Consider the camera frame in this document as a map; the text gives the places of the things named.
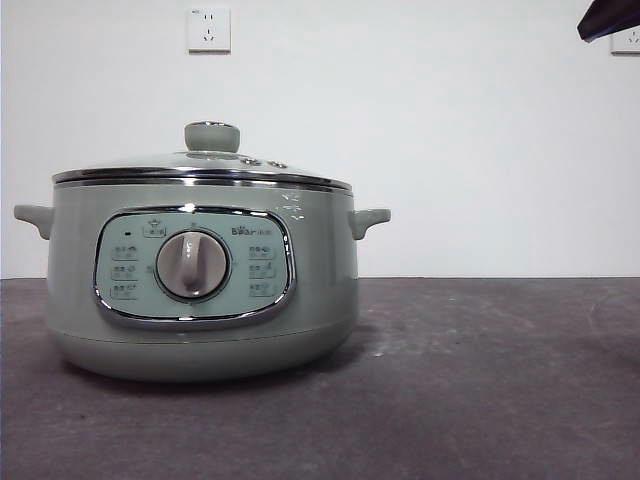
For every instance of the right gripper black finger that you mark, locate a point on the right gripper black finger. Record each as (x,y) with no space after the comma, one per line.
(610,17)

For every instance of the glass lid with green knob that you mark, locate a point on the glass lid with green knob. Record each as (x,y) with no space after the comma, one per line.
(211,137)

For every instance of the green electric cooking pot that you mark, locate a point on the green electric cooking pot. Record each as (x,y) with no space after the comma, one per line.
(315,280)

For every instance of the white wall socket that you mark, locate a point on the white wall socket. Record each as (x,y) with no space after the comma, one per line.
(210,30)
(625,46)

